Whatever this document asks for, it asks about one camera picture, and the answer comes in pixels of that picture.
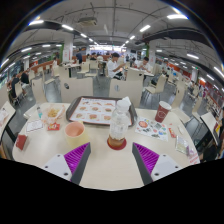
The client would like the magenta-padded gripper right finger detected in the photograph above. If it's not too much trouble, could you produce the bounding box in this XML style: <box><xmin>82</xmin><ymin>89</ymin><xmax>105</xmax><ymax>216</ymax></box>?
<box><xmin>131</xmin><ymin>142</ymin><xmax>183</xmax><ymax>186</ymax></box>

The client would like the clear wrapped packet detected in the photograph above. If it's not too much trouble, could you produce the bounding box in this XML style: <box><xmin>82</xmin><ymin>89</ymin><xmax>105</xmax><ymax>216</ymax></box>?
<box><xmin>175</xmin><ymin>134</ymin><xmax>191</xmax><ymax>155</ymax></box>

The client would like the group of beige chairs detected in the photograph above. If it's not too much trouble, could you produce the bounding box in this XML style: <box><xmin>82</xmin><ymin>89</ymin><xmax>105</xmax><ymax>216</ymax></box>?
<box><xmin>0</xmin><ymin>61</ymin><xmax>208</xmax><ymax>124</ymax></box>

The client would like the flat round red coaster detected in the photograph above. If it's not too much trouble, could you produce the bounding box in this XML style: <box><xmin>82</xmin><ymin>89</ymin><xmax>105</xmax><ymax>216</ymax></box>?
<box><xmin>106</xmin><ymin>137</ymin><xmax>128</xmax><ymax>151</ymax></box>

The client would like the beige neighbouring table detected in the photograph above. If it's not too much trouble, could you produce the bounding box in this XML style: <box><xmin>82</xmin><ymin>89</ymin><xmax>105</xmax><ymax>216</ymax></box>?
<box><xmin>0</xmin><ymin>100</ymin><xmax>17</xmax><ymax>141</ymax></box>
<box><xmin>199</xmin><ymin>111</ymin><xmax>221</xmax><ymax>138</ymax></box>

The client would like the beige chair with round hole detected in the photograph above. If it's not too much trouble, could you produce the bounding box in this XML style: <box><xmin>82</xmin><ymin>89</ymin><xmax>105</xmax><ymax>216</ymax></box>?
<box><xmin>59</xmin><ymin>77</ymin><xmax>94</xmax><ymax>104</ymax></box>
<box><xmin>108</xmin><ymin>78</ymin><xmax>144</xmax><ymax>108</ymax></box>

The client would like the ceiling air conditioner unit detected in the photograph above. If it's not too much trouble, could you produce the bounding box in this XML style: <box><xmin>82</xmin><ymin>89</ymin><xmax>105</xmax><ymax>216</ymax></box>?
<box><xmin>77</xmin><ymin>16</ymin><xmax>98</xmax><ymax>27</ymax></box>

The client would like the clear tea bottle white cap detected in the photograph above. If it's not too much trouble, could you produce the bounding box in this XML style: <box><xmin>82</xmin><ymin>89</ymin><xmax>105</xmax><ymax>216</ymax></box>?
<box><xmin>107</xmin><ymin>99</ymin><xmax>132</xmax><ymax>149</ymax></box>

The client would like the white paper card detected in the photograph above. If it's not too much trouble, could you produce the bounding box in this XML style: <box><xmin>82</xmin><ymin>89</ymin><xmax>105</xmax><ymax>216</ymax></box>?
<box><xmin>25</xmin><ymin>119</ymin><xmax>44</xmax><ymax>133</ymax></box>

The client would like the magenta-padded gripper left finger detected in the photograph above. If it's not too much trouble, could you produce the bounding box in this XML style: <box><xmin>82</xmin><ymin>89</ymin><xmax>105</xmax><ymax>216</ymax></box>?
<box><xmin>43</xmin><ymin>142</ymin><xmax>92</xmax><ymax>185</ymax></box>

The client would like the dark food tray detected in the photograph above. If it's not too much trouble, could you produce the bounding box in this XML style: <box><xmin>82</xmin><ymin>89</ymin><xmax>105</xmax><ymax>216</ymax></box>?
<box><xmin>65</xmin><ymin>95</ymin><xmax>138</xmax><ymax>127</ymax></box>

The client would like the colourful sticker leaflet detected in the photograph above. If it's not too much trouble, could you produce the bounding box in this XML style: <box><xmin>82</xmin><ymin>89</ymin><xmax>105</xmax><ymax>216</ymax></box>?
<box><xmin>134</xmin><ymin>115</ymin><xmax>169</xmax><ymax>142</ymax></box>

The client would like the white paper receipt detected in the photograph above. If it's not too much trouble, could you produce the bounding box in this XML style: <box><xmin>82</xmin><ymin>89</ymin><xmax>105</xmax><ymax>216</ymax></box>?
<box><xmin>188</xmin><ymin>151</ymin><xmax>201</xmax><ymax>165</ymax></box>

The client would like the red paper cup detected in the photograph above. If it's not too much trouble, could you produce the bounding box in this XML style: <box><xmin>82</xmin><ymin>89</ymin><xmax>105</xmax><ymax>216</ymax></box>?
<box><xmin>154</xmin><ymin>100</ymin><xmax>172</xmax><ymax>124</ymax></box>

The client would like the group of ceiling lights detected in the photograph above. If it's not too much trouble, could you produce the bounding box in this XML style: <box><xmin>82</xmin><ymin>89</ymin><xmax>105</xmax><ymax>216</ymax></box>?
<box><xmin>0</xmin><ymin>13</ymin><xmax>224</xmax><ymax>81</ymax></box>

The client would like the red sauce packet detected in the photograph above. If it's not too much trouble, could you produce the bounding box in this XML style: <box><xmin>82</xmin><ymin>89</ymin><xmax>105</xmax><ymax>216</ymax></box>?
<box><xmin>168</xmin><ymin>127</ymin><xmax>177</xmax><ymax>139</ymax></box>

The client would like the small clear blue bottle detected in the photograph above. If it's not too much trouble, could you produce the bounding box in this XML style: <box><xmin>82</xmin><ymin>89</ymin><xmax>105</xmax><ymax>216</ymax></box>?
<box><xmin>35</xmin><ymin>104</ymin><xmax>44</xmax><ymax>120</ymax></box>

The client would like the person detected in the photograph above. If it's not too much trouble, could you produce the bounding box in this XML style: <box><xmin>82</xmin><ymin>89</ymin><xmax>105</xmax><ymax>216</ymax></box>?
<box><xmin>106</xmin><ymin>52</ymin><xmax>126</xmax><ymax>80</ymax></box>
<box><xmin>20</xmin><ymin>71</ymin><xmax>31</xmax><ymax>90</ymax></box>
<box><xmin>137</xmin><ymin>56</ymin><xmax>154</xmax><ymax>74</ymax></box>
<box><xmin>75</xmin><ymin>50</ymin><xmax>84</xmax><ymax>65</ymax></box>
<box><xmin>50</xmin><ymin>56</ymin><xmax>59</xmax><ymax>76</ymax></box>
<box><xmin>9</xmin><ymin>75</ymin><xmax>21</xmax><ymax>101</ymax></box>

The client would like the yellow mug pink inside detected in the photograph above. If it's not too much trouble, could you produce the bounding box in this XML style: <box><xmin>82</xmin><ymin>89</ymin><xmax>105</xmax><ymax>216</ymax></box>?
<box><xmin>64</xmin><ymin>121</ymin><xmax>90</xmax><ymax>149</ymax></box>

